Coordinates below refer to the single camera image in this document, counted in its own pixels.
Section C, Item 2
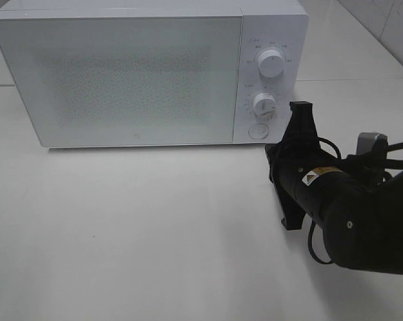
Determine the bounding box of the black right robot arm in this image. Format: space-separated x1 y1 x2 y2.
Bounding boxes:
265 101 403 275

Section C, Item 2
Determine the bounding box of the white timer knob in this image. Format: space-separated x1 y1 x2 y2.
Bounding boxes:
252 93 276 118

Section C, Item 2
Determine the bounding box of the round door release button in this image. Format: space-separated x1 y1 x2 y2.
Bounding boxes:
248 124 269 140

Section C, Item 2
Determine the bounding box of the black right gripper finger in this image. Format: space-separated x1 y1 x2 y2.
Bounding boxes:
282 101 319 144
275 187 305 231

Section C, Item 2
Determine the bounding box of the white microwave door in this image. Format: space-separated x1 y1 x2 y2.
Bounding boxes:
0 17 241 148

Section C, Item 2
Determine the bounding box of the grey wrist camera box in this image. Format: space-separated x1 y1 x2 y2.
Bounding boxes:
356 132 388 155

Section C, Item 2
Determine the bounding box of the white microwave oven body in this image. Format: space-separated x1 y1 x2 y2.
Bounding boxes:
0 1 309 147

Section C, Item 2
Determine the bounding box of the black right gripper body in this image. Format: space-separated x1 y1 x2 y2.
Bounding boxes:
264 135 326 208

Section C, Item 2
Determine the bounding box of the white upper power knob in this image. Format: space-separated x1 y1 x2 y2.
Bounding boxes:
257 48 285 78

